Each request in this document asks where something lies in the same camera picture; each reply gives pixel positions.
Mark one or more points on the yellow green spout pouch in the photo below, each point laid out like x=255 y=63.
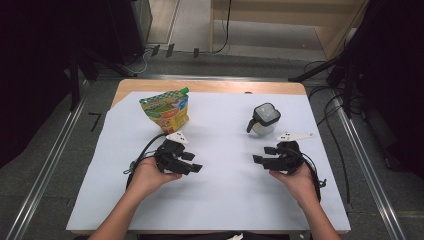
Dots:
x=166 y=111

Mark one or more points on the black stand frame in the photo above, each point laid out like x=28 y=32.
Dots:
x=75 y=83

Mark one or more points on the person's right hand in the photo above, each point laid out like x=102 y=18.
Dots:
x=301 y=185

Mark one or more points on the white paper sheet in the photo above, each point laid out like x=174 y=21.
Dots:
x=220 y=193

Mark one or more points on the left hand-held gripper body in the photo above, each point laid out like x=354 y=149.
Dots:
x=171 y=160

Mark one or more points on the clear jar with black lid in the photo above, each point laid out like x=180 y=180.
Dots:
x=265 y=116

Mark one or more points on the light wooden furniture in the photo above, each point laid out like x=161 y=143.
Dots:
x=286 y=13

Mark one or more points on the person's left hand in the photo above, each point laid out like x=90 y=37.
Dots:
x=148 y=176

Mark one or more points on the black stand leg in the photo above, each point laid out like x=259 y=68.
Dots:
x=313 y=70

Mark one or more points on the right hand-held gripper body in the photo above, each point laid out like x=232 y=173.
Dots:
x=286 y=161

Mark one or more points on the black cabinet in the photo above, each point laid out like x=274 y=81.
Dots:
x=125 y=30

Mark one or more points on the metal floor rail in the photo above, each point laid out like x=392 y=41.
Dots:
x=366 y=170
x=50 y=166

